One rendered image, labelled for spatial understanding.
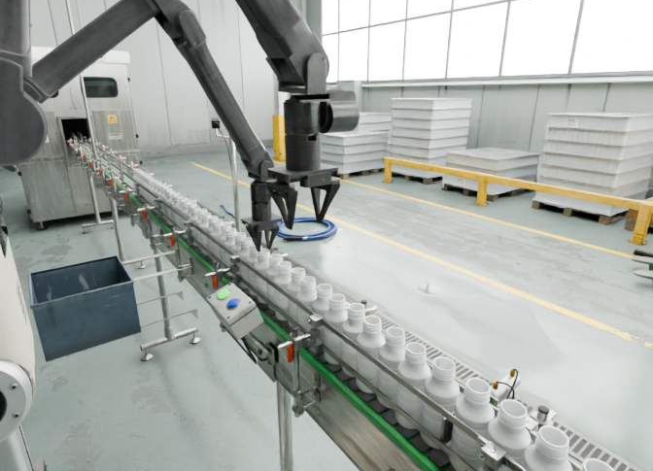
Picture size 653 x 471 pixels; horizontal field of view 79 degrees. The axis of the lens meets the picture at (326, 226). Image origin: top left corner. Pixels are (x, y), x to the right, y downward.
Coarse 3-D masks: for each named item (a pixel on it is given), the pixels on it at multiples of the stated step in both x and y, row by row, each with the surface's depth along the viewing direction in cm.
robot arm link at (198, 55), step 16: (192, 16) 85; (192, 32) 86; (176, 48) 94; (192, 48) 89; (208, 48) 91; (192, 64) 92; (208, 64) 92; (208, 80) 93; (224, 80) 96; (208, 96) 97; (224, 96) 97; (224, 112) 98; (240, 112) 100; (240, 128) 101; (240, 144) 103; (256, 144) 104; (256, 160) 106; (272, 160) 109
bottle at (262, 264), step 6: (258, 252) 117; (264, 252) 116; (258, 258) 117; (264, 258) 117; (258, 264) 118; (264, 264) 117; (258, 270) 117; (264, 270) 117; (258, 282) 119; (264, 282) 118; (258, 288) 120; (264, 288) 119; (264, 294) 120; (258, 300) 121
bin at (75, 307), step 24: (72, 264) 161; (96, 264) 167; (120, 264) 163; (48, 288) 158; (72, 288) 164; (96, 288) 169; (120, 288) 146; (48, 312) 133; (72, 312) 138; (96, 312) 143; (120, 312) 148; (192, 312) 171; (48, 336) 135; (72, 336) 140; (96, 336) 145; (120, 336) 150; (48, 360) 137
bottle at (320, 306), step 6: (318, 288) 95; (324, 288) 98; (330, 288) 95; (318, 294) 96; (324, 294) 95; (330, 294) 96; (318, 300) 96; (324, 300) 95; (312, 306) 97; (318, 306) 95; (324, 306) 95; (318, 312) 95; (324, 312) 95; (324, 342) 97
